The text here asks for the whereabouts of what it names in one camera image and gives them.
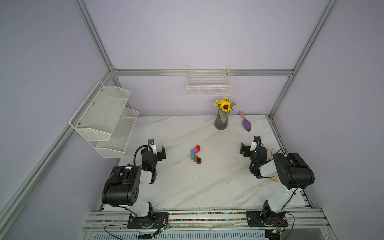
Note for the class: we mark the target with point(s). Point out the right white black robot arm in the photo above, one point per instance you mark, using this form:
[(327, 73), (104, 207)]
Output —
[(292, 172)]

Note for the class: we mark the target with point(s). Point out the white wire wall basket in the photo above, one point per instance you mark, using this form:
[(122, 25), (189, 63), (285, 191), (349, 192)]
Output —
[(209, 81)]

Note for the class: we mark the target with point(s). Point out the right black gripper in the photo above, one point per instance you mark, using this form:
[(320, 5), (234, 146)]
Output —
[(246, 150)]

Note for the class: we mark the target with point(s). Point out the white work glove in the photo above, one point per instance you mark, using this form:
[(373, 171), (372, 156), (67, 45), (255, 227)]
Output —
[(270, 153)]

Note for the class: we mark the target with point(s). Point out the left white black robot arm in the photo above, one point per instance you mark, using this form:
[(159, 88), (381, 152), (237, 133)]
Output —
[(121, 189)]

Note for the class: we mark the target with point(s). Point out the purple pink garden trowel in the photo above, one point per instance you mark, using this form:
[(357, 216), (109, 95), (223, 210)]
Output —
[(246, 124)]

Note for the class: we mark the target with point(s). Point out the sunflower bouquet in grey vase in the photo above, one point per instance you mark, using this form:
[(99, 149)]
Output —
[(224, 107)]

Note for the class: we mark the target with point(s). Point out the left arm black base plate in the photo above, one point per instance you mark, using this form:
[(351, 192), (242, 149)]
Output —
[(151, 221)]

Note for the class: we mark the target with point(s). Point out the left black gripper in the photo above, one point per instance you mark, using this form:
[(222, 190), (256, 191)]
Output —
[(159, 157)]

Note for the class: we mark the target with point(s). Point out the aluminium front rail frame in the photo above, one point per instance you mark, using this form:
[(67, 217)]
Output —
[(302, 218)]

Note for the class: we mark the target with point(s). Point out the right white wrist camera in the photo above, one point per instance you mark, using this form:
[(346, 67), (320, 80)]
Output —
[(253, 146)]

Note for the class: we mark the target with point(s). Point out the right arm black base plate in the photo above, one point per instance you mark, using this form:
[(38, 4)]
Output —
[(265, 219)]

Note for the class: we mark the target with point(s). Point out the white mesh two-tier shelf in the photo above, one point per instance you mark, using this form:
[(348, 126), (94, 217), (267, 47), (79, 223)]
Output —
[(105, 121)]

